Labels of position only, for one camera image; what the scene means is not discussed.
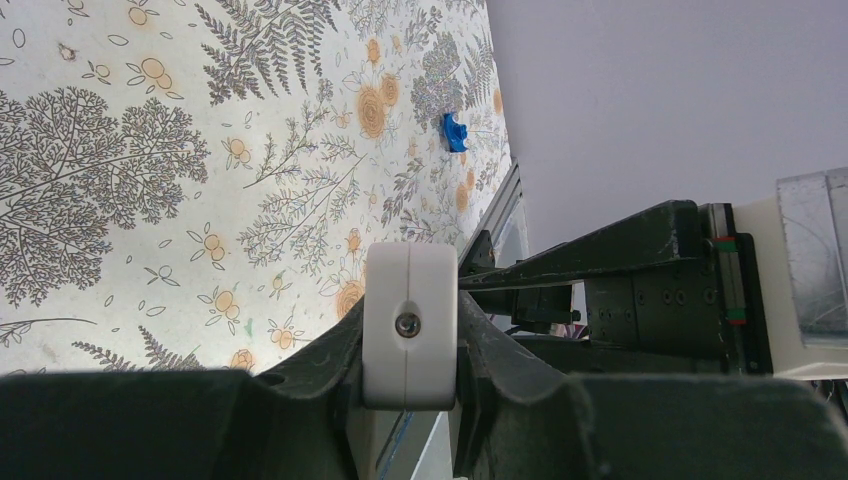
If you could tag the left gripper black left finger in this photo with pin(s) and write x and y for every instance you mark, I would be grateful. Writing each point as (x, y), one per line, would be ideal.
(200, 424)

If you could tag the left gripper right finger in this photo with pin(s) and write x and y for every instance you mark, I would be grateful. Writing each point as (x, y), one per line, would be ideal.
(523, 419)

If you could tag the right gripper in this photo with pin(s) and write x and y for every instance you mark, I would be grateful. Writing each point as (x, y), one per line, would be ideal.
(707, 307)

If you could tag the blue plastic piece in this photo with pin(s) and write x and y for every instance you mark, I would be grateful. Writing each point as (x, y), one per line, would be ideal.
(454, 133)

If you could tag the floral patterned mat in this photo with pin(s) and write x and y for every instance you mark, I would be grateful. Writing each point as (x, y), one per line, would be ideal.
(195, 184)

